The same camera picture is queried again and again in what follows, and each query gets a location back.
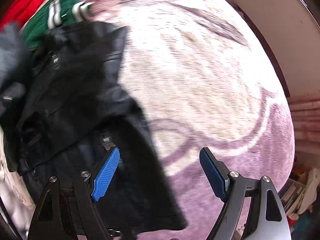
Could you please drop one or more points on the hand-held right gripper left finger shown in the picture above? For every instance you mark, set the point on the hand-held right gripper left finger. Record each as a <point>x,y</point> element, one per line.
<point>106,172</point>

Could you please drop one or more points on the red garment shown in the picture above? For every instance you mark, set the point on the red garment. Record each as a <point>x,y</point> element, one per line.
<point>23,2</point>

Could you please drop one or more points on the green striped garment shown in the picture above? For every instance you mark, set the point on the green striped garment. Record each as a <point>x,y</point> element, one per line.
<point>40,17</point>

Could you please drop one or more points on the pink patterned blanket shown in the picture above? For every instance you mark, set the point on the pink patterned blanket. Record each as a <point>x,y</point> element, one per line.
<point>195,80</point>

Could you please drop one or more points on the dark wooden bed frame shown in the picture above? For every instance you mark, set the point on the dark wooden bed frame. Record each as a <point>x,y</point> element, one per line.
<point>260,30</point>

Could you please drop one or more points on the clutter pile beside bed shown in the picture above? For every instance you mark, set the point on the clutter pile beside bed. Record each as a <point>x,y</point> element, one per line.
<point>298,195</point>

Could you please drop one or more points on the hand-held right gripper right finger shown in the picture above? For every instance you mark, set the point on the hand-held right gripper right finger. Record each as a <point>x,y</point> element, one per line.
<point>212,173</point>

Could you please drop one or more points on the black jacket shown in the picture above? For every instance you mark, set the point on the black jacket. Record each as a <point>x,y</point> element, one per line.
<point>75,110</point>

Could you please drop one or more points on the grey garment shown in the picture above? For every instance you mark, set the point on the grey garment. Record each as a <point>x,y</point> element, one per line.
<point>12,52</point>

